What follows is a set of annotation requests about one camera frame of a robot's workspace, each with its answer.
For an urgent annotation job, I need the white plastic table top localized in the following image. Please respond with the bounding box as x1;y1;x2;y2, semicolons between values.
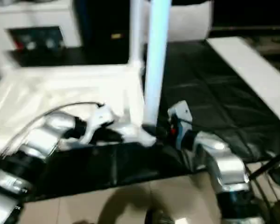
0;62;157;160

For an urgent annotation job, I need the grey cushion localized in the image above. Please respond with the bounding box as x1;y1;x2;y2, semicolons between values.
166;1;213;43

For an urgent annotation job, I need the black metal table frame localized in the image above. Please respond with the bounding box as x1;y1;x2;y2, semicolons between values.
249;153;280;181

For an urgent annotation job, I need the thin grey floor cable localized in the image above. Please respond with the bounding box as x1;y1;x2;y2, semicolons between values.
253;163;280;212

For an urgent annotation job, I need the white cabinet with glass doors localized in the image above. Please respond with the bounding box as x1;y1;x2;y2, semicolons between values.
0;0;83;51

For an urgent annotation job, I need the white flat board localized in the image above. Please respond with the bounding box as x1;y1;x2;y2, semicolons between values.
206;35;280;132

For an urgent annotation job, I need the black box with gold label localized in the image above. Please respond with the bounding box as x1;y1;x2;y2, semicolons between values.
74;0;134;64

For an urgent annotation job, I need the dark rounded robot body part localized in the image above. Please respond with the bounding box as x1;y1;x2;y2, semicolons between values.
144;208;176;224

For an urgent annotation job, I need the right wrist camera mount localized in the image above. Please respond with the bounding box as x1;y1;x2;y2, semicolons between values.
167;100;194;150

